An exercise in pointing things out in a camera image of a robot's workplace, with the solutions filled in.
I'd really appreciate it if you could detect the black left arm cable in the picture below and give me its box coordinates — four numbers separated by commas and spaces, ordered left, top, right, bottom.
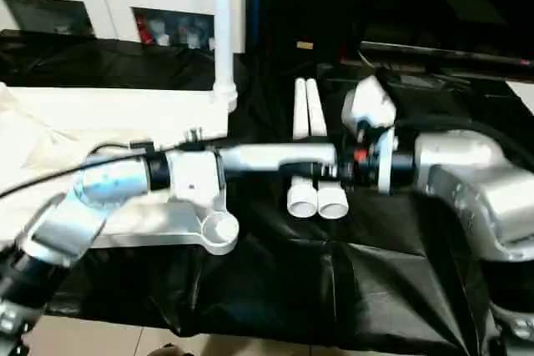
0, 143, 155, 200

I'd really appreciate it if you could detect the white plastic table top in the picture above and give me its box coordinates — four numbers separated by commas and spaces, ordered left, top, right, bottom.
0, 83, 240, 257

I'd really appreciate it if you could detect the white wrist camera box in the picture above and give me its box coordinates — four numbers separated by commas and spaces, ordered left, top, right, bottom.
163, 127, 229, 211
340, 75, 400, 196

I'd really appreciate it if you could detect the white flat board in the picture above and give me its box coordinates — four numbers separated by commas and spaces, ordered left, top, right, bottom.
509, 81, 534, 115

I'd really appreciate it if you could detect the white plastic table leg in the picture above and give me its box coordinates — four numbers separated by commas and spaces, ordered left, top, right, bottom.
305, 78, 350, 221
213, 0, 240, 111
286, 78, 321, 218
219, 144, 337, 180

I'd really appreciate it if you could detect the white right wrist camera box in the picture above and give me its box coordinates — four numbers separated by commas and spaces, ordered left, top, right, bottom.
340, 75, 400, 196

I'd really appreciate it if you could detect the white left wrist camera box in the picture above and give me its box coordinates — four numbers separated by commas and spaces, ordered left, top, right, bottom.
163, 127, 229, 211

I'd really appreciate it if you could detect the black plastic mat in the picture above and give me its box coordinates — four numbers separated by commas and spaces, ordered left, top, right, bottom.
0, 31, 534, 353

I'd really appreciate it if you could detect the dark grey rounded object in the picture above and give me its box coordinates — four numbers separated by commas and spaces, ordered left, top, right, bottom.
157, 344, 194, 356

